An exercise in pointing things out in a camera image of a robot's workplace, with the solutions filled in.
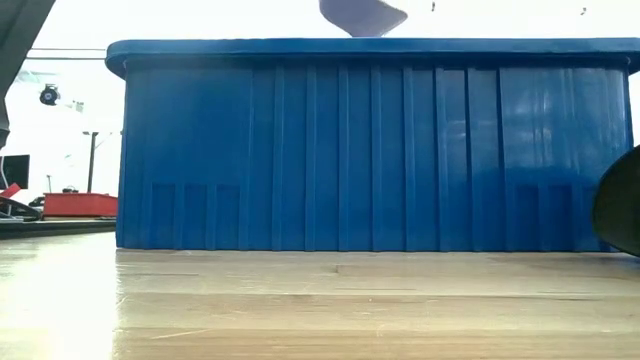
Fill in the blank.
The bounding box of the red box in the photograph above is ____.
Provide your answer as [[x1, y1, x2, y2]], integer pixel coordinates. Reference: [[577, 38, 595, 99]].
[[42, 192, 119, 219]]

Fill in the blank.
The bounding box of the blue plastic bin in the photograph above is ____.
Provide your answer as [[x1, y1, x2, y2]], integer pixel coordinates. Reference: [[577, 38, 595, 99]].
[[104, 37, 640, 253]]

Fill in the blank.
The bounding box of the pink rubber slide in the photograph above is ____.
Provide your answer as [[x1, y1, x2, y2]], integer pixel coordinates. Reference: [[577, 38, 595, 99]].
[[318, 0, 409, 39]]

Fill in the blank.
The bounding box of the round black fixture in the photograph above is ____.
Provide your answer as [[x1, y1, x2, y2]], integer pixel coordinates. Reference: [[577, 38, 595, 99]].
[[38, 83, 62, 107]]

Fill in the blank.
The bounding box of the black rubber slide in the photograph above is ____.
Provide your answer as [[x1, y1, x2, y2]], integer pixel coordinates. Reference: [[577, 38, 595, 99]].
[[592, 143, 640, 257]]

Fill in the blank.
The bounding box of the black monitor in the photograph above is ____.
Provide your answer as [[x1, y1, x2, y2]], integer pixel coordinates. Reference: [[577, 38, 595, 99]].
[[0, 154, 31, 191]]

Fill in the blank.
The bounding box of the thin black post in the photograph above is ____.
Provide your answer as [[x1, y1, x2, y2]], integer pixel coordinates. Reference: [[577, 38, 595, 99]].
[[82, 130, 101, 195]]

